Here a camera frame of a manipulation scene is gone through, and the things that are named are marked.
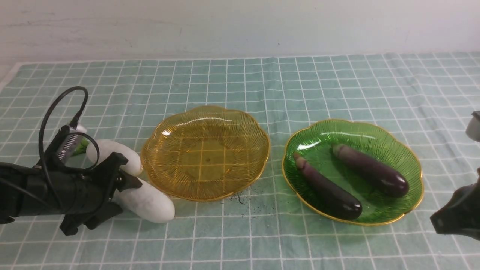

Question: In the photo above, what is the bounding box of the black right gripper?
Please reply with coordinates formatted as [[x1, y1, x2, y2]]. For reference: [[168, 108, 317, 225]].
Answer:
[[430, 187, 480, 240]]

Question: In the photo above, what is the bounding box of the amber plastic plate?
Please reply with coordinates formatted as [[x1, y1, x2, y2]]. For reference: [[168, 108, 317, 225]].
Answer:
[[139, 105, 271, 202]]

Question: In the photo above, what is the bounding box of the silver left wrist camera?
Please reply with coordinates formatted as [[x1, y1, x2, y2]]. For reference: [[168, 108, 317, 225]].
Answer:
[[55, 124, 87, 164]]

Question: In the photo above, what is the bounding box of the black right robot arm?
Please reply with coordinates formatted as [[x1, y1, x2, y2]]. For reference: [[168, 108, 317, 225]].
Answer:
[[430, 168, 480, 241]]

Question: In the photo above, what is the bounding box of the black camera cable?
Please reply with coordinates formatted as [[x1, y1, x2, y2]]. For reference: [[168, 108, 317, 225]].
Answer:
[[38, 86, 100, 210]]

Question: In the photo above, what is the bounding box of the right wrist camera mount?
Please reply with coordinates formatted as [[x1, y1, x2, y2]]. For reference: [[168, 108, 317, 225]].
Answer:
[[465, 111, 480, 143]]

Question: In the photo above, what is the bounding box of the green checkered tablecloth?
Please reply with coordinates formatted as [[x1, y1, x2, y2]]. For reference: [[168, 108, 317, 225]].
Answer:
[[0, 52, 479, 270]]

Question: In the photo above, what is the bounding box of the purple eggplant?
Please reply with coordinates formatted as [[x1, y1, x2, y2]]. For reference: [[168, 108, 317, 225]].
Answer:
[[331, 144, 410, 198], [293, 152, 362, 221]]

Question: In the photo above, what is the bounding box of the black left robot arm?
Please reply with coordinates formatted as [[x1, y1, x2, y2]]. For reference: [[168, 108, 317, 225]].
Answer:
[[0, 152, 142, 236]]

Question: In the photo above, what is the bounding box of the white radish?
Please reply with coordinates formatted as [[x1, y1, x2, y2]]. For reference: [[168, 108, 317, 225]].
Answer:
[[73, 139, 143, 176], [113, 178, 175, 224]]

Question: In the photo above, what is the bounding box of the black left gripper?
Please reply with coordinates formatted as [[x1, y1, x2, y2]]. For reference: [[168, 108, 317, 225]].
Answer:
[[36, 152, 143, 236]]

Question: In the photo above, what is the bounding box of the green plastic plate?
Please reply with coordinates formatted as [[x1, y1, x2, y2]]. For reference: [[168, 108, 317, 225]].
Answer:
[[282, 118, 425, 226]]

